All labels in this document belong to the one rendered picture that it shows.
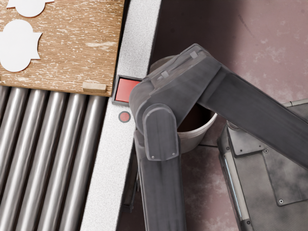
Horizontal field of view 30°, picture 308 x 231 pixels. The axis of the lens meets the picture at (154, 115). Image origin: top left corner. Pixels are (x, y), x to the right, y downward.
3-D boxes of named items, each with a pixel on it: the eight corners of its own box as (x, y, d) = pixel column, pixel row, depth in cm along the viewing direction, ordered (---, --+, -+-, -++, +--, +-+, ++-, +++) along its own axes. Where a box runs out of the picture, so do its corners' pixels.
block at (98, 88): (107, 87, 143) (106, 83, 141) (106, 94, 143) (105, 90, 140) (83, 85, 143) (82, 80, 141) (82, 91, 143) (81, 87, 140)
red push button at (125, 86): (143, 84, 146) (143, 81, 145) (139, 106, 144) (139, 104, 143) (120, 79, 146) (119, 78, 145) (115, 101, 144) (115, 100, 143)
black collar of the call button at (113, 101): (147, 81, 146) (146, 79, 144) (141, 109, 144) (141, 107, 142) (118, 76, 146) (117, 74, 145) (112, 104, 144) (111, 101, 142)
